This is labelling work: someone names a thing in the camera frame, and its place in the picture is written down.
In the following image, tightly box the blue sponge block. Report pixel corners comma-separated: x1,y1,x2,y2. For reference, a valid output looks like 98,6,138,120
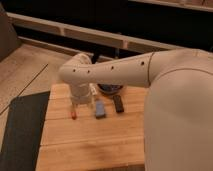
95,100,106,118

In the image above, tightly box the dark floor mat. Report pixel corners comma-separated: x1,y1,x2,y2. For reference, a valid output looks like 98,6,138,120
0,91,50,171

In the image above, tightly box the white wooden shelf rail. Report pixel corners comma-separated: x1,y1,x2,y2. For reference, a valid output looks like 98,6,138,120
7,12,181,53

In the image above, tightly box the black rectangular block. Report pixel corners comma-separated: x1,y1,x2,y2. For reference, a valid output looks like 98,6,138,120
113,95,124,113

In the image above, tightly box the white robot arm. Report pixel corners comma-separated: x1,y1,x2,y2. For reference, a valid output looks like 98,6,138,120
59,48,213,171

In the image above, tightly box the clear plastic bottle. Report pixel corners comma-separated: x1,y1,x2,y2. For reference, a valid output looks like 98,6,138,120
90,84,98,100

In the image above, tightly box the dark ceramic bowl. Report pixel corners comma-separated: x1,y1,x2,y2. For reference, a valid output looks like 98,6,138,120
98,84,123,95

